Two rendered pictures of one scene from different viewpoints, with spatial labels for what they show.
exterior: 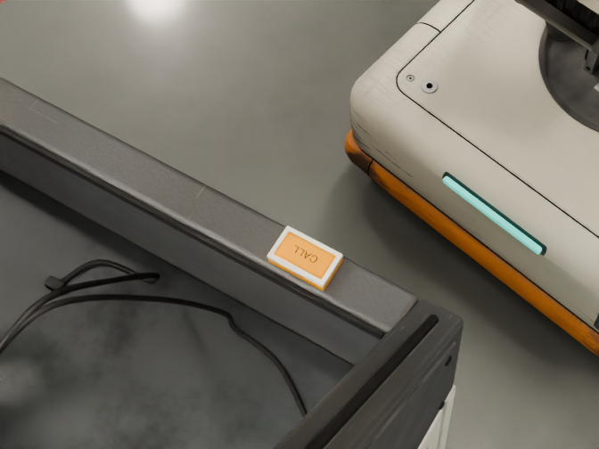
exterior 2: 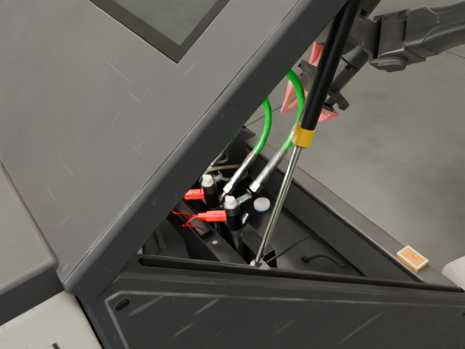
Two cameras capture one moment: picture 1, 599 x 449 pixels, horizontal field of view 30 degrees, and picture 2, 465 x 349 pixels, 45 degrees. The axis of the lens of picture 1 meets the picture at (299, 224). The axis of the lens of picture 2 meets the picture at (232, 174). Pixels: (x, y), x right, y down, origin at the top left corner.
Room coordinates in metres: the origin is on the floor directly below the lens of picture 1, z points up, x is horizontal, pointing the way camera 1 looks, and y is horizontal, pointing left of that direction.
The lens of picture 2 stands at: (-0.38, 0.01, 1.80)
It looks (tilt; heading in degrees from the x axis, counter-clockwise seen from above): 40 degrees down; 23
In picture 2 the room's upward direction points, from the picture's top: 11 degrees counter-clockwise
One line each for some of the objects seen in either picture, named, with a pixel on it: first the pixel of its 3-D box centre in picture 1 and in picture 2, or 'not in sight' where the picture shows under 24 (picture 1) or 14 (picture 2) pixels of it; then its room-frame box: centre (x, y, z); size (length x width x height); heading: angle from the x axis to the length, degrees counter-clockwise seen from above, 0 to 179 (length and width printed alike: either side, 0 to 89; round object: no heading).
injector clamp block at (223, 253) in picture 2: not in sight; (213, 237); (0.38, 0.41, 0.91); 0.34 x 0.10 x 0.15; 50
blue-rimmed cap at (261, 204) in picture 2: not in sight; (261, 204); (0.57, 0.36, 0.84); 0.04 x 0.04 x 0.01
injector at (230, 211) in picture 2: not in sight; (243, 239); (0.32, 0.32, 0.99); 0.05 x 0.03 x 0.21; 140
